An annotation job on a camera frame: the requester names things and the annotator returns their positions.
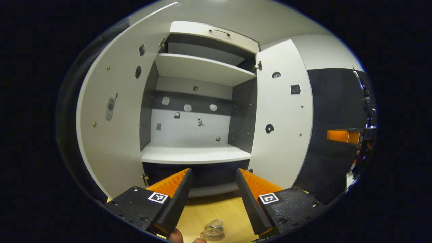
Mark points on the clear plastic bottle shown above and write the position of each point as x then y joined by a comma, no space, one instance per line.
216,225

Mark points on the grey and white cabinet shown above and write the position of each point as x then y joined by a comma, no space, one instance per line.
189,131

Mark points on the metal door hinge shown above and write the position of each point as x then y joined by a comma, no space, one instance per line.
259,65
145,179
162,42

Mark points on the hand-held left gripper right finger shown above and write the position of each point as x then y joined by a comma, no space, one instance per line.
251,206

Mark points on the cream cabinet drawer front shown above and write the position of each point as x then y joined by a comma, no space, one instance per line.
195,30

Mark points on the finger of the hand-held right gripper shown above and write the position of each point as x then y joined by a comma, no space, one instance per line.
341,136

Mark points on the white cabinet door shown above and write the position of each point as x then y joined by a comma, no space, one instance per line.
111,141
280,152

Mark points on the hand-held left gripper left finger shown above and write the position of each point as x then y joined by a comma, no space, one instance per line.
179,202

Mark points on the white cabinet shelf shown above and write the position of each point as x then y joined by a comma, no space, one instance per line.
199,69

